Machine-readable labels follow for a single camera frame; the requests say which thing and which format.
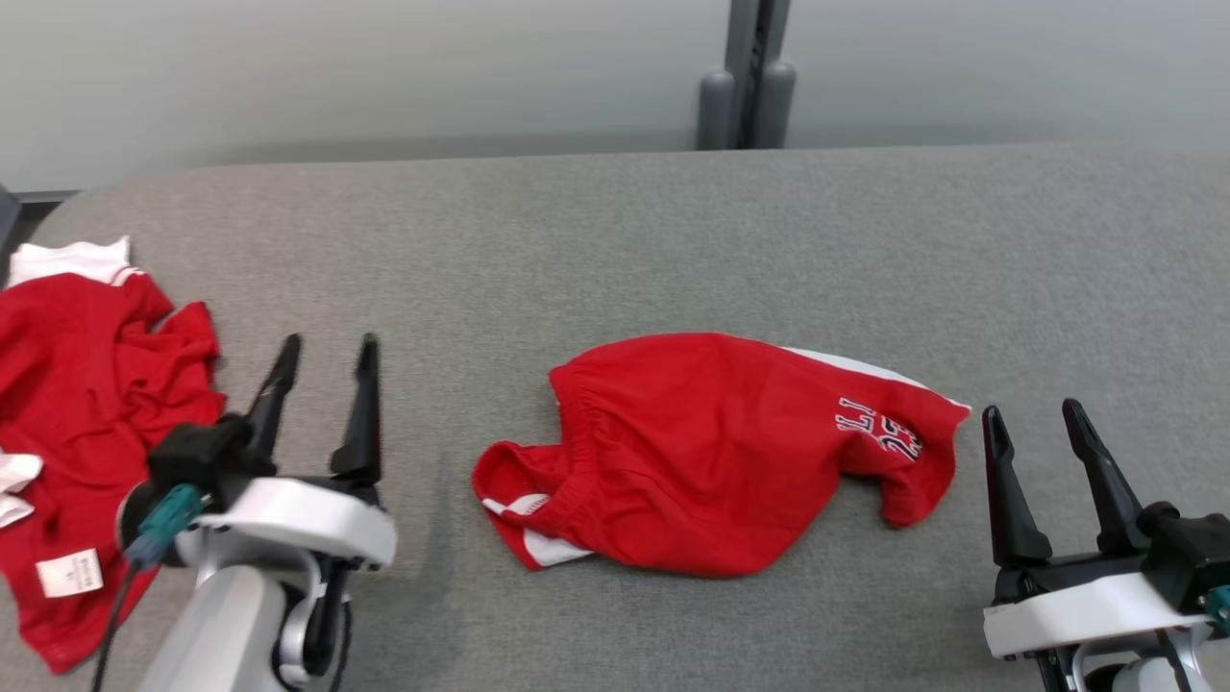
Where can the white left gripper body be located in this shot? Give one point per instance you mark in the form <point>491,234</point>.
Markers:
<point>307,519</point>

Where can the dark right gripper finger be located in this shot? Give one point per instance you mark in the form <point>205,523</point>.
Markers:
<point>1009,500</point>
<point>1110,490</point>

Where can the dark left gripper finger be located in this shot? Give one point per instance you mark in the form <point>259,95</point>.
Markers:
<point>274,413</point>
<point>363,423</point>

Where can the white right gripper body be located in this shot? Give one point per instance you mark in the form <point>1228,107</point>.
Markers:
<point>1086,605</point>

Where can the red jersey with white trim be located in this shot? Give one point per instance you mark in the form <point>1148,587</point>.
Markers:
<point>86,384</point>

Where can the red shorts with white trim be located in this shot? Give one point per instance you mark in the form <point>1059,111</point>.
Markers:
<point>711,452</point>

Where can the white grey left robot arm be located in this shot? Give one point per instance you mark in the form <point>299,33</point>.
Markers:
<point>221,625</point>

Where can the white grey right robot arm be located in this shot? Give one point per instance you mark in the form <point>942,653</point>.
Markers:
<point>1143,673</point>

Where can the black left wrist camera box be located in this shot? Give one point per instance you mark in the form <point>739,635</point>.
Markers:
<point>197,457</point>

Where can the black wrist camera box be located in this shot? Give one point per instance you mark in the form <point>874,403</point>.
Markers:
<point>197,457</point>
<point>1192,553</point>

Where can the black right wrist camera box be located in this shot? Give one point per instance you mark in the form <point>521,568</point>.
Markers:
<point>1192,553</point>

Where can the grey cylinder post foot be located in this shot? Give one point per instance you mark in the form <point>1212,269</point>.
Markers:
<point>776,106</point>
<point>716,111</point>

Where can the grey partition post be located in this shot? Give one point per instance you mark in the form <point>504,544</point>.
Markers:
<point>745,58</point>

